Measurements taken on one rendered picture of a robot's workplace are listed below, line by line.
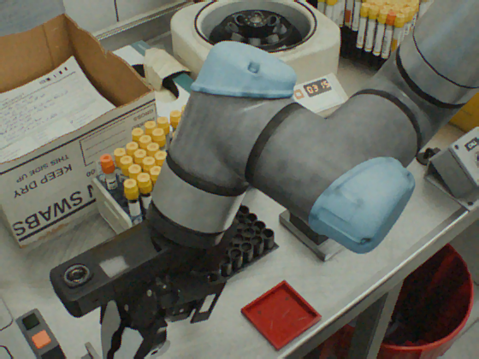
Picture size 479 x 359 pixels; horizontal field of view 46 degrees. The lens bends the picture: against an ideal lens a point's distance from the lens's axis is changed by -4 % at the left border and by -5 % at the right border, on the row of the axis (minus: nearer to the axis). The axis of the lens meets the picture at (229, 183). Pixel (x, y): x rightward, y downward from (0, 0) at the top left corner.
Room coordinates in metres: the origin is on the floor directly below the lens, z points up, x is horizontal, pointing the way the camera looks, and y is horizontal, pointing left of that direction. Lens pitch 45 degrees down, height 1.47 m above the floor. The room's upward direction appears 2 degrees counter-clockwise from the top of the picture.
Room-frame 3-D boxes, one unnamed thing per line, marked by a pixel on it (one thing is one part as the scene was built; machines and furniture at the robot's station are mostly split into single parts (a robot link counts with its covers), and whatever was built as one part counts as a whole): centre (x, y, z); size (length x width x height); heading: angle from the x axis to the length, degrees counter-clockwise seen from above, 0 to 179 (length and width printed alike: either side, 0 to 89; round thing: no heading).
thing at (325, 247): (0.49, -0.11, 0.89); 0.09 x 0.05 x 0.04; 36
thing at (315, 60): (0.82, -0.06, 0.94); 0.30 x 0.24 x 0.12; 27
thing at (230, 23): (0.84, -0.05, 0.97); 0.15 x 0.15 x 0.07
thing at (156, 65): (0.75, 0.11, 0.92); 0.24 x 0.12 x 0.10; 36
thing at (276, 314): (0.37, -0.06, 0.88); 0.07 x 0.07 x 0.01; 36
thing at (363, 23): (0.90, -0.25, 0.93); 0.02 x 0.02 x 0.11
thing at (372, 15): (0.89, -0.26, 0.93); 0.02 x 0.02 x 0.11
